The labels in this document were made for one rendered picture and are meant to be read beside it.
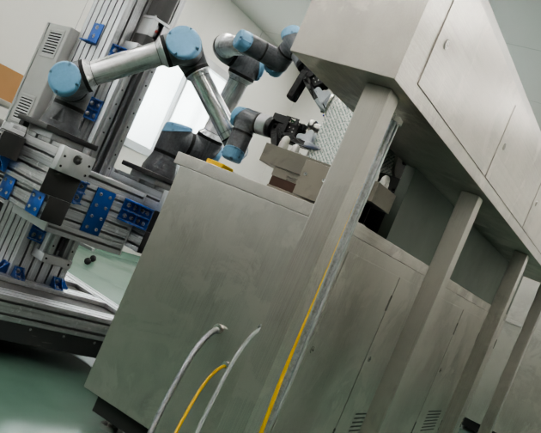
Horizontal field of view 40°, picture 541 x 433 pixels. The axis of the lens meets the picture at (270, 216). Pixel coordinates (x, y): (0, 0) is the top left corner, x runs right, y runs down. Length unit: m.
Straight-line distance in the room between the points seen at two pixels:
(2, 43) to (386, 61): 4.69
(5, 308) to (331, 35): 1.60
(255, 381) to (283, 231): 0.69
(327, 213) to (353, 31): 0.37
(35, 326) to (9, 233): 0.49
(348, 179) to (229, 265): 0.76
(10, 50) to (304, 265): 4.71
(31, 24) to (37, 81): 2.84
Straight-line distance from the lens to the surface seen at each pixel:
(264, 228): 2.16
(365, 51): 1.53
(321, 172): 2.17
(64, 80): 2.64
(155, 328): 2.31
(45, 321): 2.80
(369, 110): 1.55
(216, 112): 2.71
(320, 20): 1.60
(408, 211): 2.39
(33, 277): 3.10
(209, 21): 7.55
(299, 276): 1.52
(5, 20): 5.94
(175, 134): 3.05
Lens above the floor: 0.76
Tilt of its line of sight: 2 degrees up
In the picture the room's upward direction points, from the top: 23 degrees clockwise
